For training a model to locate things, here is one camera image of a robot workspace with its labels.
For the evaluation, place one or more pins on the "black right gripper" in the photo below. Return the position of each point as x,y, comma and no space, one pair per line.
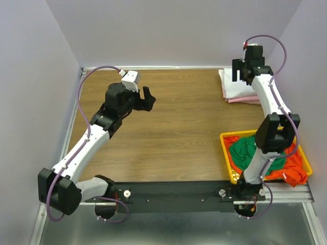
237,64

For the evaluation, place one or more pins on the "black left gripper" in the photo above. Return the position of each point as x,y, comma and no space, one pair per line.
143,104

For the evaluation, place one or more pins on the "white t shirt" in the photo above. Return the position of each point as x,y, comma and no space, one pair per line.
226,78

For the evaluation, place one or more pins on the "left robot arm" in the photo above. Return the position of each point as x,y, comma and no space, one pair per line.
60,188

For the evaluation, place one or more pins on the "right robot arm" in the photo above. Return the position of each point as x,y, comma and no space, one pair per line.
279,127

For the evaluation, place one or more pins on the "folded pink t shirt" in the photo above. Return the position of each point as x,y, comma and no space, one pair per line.
242,99

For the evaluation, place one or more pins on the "green t shirt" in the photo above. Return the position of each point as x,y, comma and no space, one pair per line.
241,151

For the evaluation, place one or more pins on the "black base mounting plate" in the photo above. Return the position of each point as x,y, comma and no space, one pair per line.
178,206

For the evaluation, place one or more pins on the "yellow plastic basket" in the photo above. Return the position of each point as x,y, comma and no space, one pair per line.
304,158

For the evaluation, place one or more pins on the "orange t shirt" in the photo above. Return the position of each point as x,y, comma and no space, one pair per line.
291,166

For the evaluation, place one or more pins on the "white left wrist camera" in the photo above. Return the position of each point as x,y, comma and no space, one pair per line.
130,80

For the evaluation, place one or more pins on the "aluminium frame rail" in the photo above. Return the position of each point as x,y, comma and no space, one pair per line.
270,193

